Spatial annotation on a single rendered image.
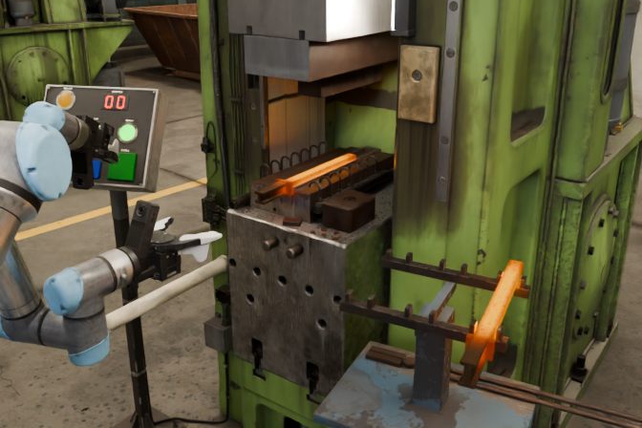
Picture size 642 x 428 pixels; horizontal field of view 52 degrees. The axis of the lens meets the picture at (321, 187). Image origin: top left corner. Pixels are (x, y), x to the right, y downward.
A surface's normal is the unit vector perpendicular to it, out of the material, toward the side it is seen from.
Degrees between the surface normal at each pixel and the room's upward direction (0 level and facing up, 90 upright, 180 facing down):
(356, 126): 90
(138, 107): 60
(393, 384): 0
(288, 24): 90
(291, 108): 90
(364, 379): 0
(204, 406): 0
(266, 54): 90
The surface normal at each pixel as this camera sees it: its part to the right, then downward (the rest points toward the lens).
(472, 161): -0.58, 0.27
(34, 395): 0.00, -0.94
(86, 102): -0.16, -0.18
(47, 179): 0.98, -0.03
